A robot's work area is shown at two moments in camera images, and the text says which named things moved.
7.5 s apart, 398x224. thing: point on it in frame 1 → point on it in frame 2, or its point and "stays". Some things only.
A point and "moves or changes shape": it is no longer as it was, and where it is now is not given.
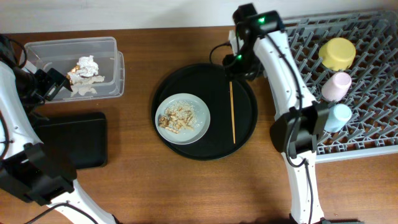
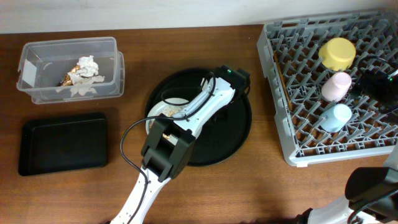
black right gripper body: (237, 71) → (372, 86)
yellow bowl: (337, 54) stays
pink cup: (336, 86) stays
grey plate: (182, 118) moves or changes shape
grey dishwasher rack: (373, 129) stays
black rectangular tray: (81, 137) stays
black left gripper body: (46, 86) → (222, 114)
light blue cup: (339, 115) stays
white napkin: (83, 78) stays
